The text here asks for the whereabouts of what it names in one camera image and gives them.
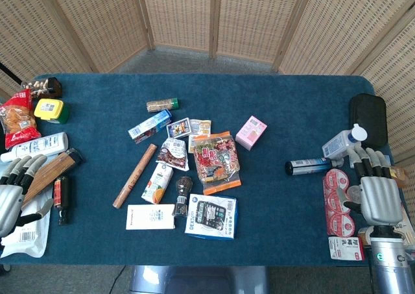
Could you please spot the calculator package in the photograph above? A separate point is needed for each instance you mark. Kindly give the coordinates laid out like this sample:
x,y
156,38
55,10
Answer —
x,y
210,217

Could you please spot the long brown stick package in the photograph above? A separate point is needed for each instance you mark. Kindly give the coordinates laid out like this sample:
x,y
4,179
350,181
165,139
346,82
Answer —
x,y
134,176

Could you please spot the small colourful card pack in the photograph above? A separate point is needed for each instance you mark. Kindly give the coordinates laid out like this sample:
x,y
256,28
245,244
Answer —
x,y
178,128

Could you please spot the blue table cloth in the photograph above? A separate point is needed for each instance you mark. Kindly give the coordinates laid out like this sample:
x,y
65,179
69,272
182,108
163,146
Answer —
x,y
279,216

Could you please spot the dark pepper grinder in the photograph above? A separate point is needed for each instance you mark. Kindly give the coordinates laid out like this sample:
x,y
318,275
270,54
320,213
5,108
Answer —
x,y
181,196

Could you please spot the woven bamboo folding screen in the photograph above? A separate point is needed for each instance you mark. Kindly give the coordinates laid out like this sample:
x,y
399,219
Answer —
x,y
181,15

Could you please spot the white and brown pouch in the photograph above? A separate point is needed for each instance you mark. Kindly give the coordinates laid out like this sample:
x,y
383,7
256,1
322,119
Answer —
x,y
173,154

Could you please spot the white lotion bottle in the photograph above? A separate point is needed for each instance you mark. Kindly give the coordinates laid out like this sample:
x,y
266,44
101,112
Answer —
x,y
39,146

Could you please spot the white plastic bag with barcode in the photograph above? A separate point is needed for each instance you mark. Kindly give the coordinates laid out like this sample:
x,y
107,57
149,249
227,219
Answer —
x,y
29,239

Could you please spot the green container with yellow lid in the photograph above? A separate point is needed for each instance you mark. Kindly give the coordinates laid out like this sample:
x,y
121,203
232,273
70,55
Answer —
x,y
50,110

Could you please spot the dark bottle with red label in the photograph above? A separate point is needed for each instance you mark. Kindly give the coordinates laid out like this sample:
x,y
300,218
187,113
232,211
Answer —
x,y
61,193

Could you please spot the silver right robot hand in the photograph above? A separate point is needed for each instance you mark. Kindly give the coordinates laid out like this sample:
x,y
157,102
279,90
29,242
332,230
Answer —
x,y
381,200

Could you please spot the black and blue spray can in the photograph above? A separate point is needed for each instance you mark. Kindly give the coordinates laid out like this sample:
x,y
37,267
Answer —
x,y
306,166

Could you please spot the black pole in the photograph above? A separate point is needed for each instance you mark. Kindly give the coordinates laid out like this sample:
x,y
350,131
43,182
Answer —
x,y
9,71

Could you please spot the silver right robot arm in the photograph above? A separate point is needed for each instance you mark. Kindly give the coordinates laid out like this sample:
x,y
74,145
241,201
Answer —
x,y
390,264

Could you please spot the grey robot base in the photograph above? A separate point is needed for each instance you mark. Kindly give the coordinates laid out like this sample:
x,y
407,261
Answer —
x,y
197,279

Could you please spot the pale wooden chopsticks pack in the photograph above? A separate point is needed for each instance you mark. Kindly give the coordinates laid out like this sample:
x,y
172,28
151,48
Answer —
x,y
408,224

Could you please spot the orange juice carton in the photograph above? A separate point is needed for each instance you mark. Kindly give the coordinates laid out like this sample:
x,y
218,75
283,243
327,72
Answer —
x,y
157,183

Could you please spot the colourful printed snack bag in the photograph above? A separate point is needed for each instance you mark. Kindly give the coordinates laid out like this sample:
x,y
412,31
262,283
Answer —
x,y
217,164

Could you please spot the red snack bag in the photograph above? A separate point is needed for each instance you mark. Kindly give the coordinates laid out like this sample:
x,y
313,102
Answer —
x,y
17,122

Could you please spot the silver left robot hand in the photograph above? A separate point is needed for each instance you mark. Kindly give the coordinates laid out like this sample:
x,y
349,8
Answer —
x,y
9,198

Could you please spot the pack of red lidded cups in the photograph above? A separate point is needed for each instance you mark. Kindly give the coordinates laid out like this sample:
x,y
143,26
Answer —
x,y
337,206

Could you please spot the bag of nuts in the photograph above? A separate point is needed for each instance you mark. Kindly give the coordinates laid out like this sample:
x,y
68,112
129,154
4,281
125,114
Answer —
x,y
42,86

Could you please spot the long blue and white box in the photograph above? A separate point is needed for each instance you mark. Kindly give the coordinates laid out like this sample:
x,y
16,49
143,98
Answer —
x,y
149,127

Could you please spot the plain white box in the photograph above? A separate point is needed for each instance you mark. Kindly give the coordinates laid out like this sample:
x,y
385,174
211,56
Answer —
x,y
149,217

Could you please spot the orange packet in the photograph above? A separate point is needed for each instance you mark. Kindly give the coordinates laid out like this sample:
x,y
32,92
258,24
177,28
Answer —
x,y
400,175

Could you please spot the pink box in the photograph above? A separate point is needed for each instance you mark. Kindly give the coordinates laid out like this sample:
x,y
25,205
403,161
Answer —
x,y
251,132

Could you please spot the small white and yellow packet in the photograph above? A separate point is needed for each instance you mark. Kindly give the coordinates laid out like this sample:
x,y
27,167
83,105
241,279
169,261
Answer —
x,y
200,128

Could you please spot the white bottle with round cap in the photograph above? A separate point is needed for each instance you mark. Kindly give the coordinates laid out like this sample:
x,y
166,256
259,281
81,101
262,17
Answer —
x,y
342,143

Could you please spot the brown wooden stick box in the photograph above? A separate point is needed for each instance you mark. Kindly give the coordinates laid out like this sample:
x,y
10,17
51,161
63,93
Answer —
x,y
55,169

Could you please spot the black zip case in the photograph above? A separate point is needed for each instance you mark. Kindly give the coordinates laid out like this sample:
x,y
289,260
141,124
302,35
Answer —
x,y
369,118

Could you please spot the red and white small box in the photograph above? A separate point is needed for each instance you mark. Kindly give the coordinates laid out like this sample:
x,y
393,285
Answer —
x,y
345,248

